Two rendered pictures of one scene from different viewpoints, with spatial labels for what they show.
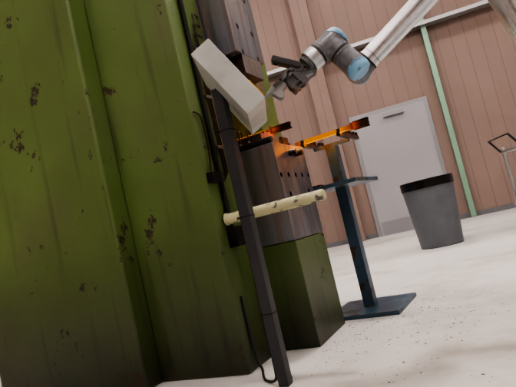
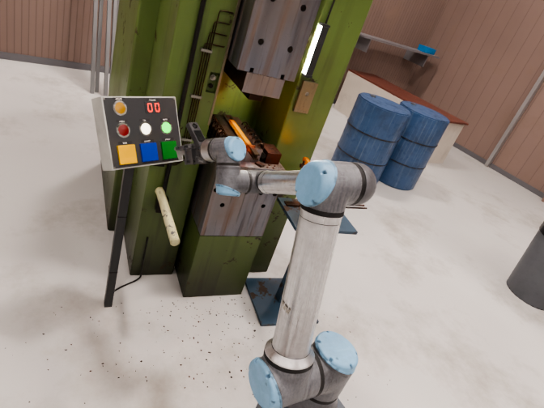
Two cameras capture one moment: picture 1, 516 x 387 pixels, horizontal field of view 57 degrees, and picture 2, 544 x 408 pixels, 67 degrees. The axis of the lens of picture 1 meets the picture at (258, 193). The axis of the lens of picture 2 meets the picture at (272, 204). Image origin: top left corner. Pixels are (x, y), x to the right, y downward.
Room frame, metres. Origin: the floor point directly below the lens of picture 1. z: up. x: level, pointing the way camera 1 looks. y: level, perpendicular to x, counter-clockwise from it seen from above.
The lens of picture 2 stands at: (0.71, -1.33, 1.79)
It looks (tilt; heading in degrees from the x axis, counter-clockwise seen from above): 28 degrees down; 32
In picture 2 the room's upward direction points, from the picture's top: 20 degrees clockwise
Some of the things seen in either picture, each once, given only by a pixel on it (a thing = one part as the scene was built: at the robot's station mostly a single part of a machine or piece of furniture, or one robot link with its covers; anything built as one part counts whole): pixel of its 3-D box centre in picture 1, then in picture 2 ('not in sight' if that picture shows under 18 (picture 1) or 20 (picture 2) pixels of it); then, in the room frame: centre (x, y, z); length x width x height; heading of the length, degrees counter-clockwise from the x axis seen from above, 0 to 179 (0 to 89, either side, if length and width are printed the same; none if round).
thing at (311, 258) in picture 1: (269, 293); (210, 238); (2.39, 0.06, 0.23); 0.56 x 0.38 x 0.47; 64
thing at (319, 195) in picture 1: (272, 207); (167, 214); (1.90, -0.05, 0.62); 0.44 x 0.05 x 0.05; 64
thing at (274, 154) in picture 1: (249, 203); (228, 176); (2.39, 0.06, 0.69); 0.56 x 0.38 x 0.45; 64
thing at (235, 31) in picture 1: (210, 37); (271, 23); (2.38, 0.05, 1.56); 0.42 x 0.39 x 0.40; 64
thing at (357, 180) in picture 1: (341, 185); (316, 215); (2.63, -0.46, 0.69); 0.40 x 0.30 x 0.02; 151
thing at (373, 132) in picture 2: not in sight; (388, 142); (5.42, 0.33, 0.47); 1.29 x 0.79 x 0.95; 172
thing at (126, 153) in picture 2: not in sight; (126, 154); (1.60, -0.07, 1.01); 0.07 x 0.05 x 0.07; 179
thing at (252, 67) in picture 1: (217, 81); (249, 71); (2.34, 0.07, 1.32); 0.42 x 0.20 x 0.10; 64
